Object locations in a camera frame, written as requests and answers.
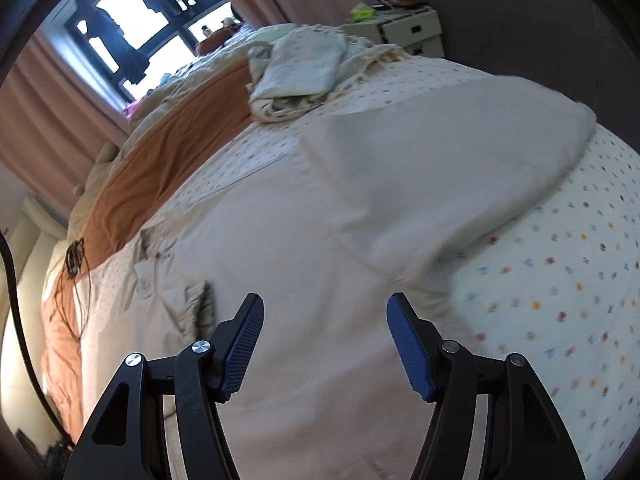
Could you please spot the white patterned folded cloth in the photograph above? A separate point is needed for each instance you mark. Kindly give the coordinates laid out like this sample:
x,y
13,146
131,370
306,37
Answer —
x,y
300,65

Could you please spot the cream headboard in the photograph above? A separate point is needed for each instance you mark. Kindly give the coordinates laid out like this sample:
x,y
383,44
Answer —
x,y
30,240

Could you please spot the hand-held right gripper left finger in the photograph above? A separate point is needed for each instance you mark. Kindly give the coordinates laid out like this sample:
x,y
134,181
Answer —
x,y
240,345

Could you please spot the bed with dotted sheet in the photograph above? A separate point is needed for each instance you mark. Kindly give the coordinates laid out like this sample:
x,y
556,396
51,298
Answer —
x,y
550,285

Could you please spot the orange blanket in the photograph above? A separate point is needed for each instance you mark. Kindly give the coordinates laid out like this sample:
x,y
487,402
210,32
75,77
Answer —
x,y
165,160

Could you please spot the brown stuffed toy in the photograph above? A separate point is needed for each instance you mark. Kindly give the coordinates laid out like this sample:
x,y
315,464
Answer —
x,y
215,37

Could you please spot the cream fringed throw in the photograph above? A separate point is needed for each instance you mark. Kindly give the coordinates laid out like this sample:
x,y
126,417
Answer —
x,y
370,57

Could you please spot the white bedside cabinet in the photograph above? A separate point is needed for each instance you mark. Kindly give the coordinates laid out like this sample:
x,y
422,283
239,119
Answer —
x,y
415,30

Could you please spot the large beige jacket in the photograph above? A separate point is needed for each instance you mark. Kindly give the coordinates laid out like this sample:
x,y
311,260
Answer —
x,y
325,235

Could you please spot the green packet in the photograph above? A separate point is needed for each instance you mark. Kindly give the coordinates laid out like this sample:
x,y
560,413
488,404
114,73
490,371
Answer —
x,y
363,11

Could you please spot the window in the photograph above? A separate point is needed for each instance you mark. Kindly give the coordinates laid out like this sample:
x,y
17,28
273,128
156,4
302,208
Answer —
x,y
140,25

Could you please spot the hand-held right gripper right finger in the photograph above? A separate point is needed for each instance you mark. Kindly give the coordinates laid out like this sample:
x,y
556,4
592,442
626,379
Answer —
x,y
410,340

